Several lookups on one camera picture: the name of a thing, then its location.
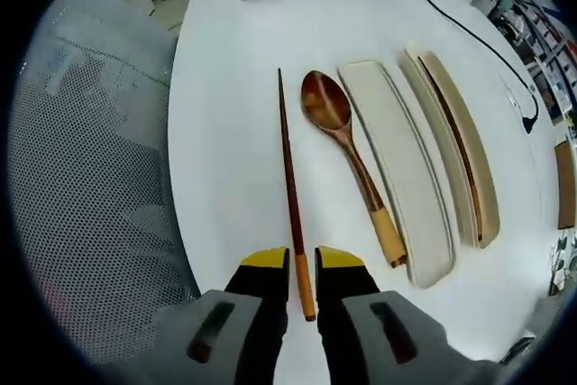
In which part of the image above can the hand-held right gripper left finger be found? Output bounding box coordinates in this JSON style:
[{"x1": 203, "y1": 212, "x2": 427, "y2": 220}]
[{"x1": 148, "y1": 247, "x2": 292, "y2": 385}]

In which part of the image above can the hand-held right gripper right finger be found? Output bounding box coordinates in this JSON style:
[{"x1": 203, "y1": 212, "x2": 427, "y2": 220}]
[{"x1": 314, "y1": 244, "x2": 457, "y2": 385}]

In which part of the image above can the dark wooden chopstick utensil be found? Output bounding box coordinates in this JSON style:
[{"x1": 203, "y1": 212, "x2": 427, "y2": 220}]
[
  {"x1": 417, "y1": 55, "x2": 486, "y2": 242},
  {"x1": 276, "y1": 68, "x2": 317, "y2": 323}
]

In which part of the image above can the beige cutlery case lid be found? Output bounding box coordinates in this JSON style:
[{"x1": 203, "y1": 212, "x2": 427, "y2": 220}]
[{"x1": 336, "y1": 58, "x2": 457, "y2": 289}]

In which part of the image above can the brown wooden spoon utensil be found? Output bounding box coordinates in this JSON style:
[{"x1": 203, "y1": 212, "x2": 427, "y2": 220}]
[{"x1": 300, "y1": 69, "x2": 408, "y2": 270}]

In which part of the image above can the beige cutlery case base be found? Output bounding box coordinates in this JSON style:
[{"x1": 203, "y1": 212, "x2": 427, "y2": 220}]
[{"x1": 395, "y1": 41, "x2": 502, "y2": 250}]

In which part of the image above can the grey mesh chair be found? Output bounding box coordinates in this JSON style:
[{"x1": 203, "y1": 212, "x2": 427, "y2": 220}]
[{"x1": 5, "y1": 0, "x2": 203, "y2": 366}]

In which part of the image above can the storage shelf with white bins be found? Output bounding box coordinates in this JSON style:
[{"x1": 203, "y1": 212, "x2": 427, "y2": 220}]
[{"x1": 493, "y1": 0, "x2": 577, "y2": 121}]

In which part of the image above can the black power cable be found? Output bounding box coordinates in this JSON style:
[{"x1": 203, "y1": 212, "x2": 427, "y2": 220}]
[{"x1": 399, "y1": 0, "x2": 540, "y2": 134}]

